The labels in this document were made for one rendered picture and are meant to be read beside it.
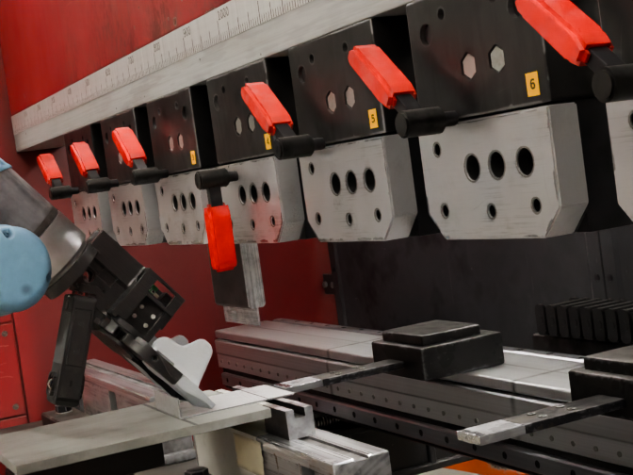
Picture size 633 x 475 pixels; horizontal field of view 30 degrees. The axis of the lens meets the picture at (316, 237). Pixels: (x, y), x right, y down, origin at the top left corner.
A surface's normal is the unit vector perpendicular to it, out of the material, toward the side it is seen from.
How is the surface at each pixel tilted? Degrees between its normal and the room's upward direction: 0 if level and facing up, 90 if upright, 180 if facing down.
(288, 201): 90
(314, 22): 90
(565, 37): 90
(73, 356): 89
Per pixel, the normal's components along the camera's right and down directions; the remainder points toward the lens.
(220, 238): 0.44, 0.00
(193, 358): 0.29, -0.15
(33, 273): 0.65, -0.06
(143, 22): -0.89, 0.15
